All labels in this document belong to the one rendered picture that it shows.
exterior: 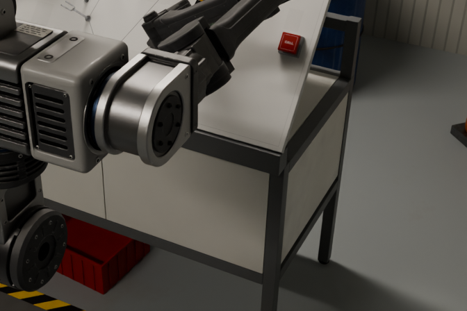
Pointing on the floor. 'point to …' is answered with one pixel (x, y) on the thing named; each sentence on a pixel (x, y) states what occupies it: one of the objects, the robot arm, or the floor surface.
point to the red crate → (98, 255)
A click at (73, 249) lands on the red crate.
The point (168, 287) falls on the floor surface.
